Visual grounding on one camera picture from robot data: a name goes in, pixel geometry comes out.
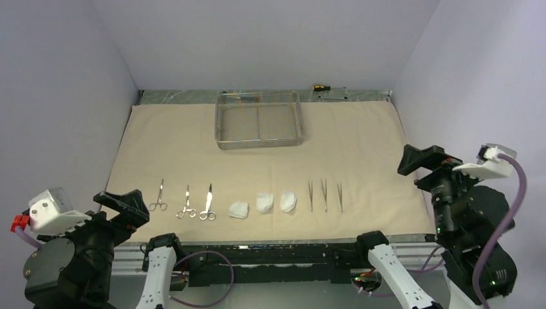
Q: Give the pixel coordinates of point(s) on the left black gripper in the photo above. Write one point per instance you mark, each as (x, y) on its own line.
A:
(131, 208)

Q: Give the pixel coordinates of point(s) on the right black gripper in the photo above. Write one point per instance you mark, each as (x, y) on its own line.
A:
(433, 156)

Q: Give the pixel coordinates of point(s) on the surgical forceps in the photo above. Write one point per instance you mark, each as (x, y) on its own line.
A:
(186, 209)

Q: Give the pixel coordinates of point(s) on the beige cloth wrap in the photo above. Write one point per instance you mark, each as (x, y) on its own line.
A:
(358, 144)

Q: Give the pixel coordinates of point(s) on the surgical scissors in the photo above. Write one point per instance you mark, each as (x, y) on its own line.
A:
(208, 214)

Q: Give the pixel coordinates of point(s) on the thin steel tweezers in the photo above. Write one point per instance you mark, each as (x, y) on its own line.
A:
(324, 190)

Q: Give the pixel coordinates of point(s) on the white gauze pad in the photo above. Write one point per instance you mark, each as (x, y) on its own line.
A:
(288, 201)
(264, 202)
(239, 210)

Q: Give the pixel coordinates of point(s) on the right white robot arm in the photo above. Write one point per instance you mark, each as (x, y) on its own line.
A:
(473, 205)

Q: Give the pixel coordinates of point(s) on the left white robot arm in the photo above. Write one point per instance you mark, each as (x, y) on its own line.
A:
(59, 281)

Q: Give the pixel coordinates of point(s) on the flat metal wrench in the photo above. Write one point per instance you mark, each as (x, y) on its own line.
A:
(320, 97)

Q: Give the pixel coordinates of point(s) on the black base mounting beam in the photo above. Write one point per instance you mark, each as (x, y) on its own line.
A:
(204, 264)

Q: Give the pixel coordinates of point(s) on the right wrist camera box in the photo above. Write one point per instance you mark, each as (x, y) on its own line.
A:
(488, 166)

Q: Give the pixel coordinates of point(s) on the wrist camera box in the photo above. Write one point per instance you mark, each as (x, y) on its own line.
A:
(488, 166)
(50, 213)

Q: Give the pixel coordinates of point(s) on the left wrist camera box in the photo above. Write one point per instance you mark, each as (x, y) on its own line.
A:
(50, 213)

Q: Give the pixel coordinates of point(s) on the yellow handled screwdriver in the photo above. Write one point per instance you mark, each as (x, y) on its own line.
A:
(322, 88)

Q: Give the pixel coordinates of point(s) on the wire mesh instrument tray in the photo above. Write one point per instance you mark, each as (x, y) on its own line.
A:
(258, 120)

